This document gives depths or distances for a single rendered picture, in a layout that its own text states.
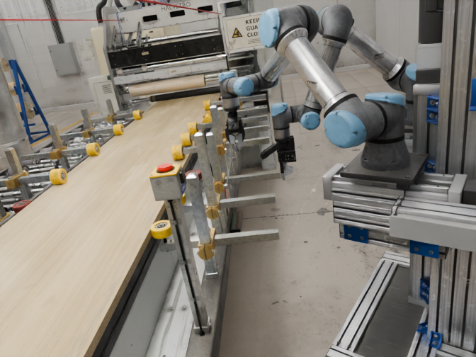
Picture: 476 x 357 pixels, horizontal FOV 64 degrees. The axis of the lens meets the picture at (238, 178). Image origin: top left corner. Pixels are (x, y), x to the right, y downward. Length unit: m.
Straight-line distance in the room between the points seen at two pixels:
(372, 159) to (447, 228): 0.30
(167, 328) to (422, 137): 1.10
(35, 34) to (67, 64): 1.18
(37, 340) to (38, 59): 11.39
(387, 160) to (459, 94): 0.29
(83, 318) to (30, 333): 0.13
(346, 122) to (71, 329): 0.90
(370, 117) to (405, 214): 0.30
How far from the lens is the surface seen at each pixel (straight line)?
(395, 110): 1.24
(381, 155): 1.26
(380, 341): 1.85
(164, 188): 0.96
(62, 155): 2.65
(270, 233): 1.36
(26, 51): 12.41
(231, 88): 1.65
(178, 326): 1.39
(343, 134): 1.14
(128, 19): 4.42
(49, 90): 12.28
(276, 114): 1.69
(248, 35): 3.91
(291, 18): 1.32
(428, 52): 1.44
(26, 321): 1.19
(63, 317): 1.14
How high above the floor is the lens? 1.53
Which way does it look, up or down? 22 degrees down
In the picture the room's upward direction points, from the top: 9 degrees counter-clockwise
